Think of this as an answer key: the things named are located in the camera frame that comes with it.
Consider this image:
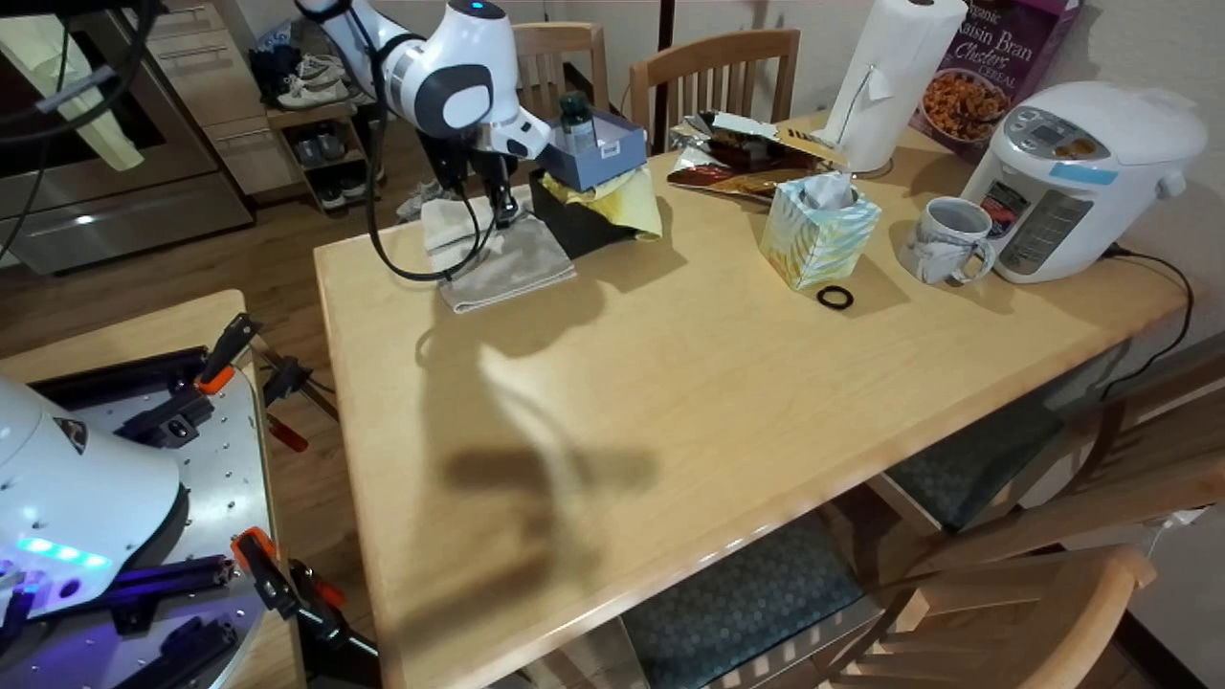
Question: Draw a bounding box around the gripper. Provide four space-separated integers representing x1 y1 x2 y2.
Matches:
418 124 524 232

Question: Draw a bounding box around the grey cloth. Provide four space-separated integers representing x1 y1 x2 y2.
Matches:
421 194 579 316

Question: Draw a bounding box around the yellow cloth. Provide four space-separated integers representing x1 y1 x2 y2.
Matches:
541 165 664 241

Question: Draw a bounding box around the black box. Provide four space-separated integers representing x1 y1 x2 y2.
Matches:
528 169 640 260

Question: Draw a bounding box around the blue cardboard box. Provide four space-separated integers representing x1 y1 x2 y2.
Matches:
535 109 649 193

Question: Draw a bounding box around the dark green bottle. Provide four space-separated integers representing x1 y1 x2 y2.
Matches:
559 91 600 155

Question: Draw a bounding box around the shoe rack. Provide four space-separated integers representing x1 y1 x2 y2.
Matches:
249 17 386 213

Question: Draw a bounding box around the brown snack packet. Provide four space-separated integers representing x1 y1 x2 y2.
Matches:
666 148 816 203

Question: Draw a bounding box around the pair of white sneakers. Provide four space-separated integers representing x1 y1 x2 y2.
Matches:
276 53 351 111

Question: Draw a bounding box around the open foil snack bag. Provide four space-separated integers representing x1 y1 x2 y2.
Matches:
670 109 850 175

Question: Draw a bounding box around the wooden drawer cabinet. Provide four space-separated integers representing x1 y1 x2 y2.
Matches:
124 0 309 205

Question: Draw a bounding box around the patterned tissue box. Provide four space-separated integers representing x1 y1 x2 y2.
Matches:
758 172 883 292

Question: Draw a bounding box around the orange and black clamp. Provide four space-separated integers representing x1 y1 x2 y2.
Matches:
230 526 382 673
194 313 262 395

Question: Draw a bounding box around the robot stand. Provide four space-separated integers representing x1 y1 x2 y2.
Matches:
0 290 309 689

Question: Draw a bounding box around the stainless steel oven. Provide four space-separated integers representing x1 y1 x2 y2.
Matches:
0 0 256 278

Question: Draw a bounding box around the paper towel roll on holder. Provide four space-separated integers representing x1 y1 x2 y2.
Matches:
823 0 969 177

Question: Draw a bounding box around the pale yellow towel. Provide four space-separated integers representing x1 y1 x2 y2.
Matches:
0 17 146 174

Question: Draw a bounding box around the grey patterned mug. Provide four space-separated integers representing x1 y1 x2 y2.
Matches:
898 196 999 289

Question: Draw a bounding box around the wooden chair with green cushion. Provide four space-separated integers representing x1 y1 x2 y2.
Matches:
842 333 1225 587
536 517 1159 689

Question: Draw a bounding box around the purple cereal box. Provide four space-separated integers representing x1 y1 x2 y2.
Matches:
908 0 1084 166

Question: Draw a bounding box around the white electric water boiler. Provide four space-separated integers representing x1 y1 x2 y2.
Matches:
959 80 1210 285

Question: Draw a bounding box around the black clamp with red handle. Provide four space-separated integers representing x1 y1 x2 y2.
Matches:
253 346 342 455

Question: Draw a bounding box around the black cable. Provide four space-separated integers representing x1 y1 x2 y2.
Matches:
1099 243 1198 403

